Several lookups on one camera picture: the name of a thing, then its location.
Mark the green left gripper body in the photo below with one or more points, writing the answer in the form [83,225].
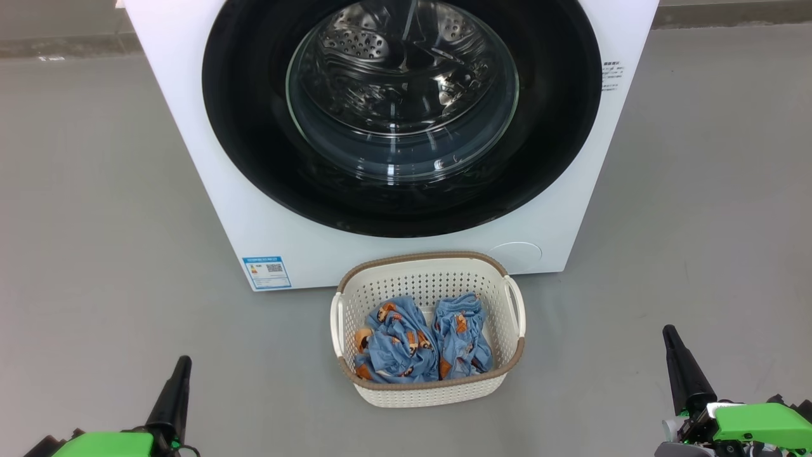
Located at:
[108,445]

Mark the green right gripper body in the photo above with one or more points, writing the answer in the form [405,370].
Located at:
[761,428]

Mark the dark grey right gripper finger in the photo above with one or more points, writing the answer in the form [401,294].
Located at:
[688,381]

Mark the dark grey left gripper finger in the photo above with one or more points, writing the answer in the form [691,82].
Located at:
[172,400]

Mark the blue patterned garment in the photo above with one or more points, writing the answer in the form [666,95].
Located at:
[396,352]
[463,343]

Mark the round black washer door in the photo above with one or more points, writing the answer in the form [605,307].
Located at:
[254,146]

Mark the white front-load washing machine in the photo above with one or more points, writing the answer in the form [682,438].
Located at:
[190,190]

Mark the stainless steel washing machine drum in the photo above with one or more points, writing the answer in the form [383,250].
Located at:
[399,63]

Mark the blue energy label sticker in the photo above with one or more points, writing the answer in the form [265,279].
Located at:
[266,273]

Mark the round white filter cover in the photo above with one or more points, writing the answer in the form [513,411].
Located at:
[515,257]

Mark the cream perforated laundry basket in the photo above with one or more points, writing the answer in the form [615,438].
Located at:
[431,279]

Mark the printed black text label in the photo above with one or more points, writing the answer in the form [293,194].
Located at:
[611,76]

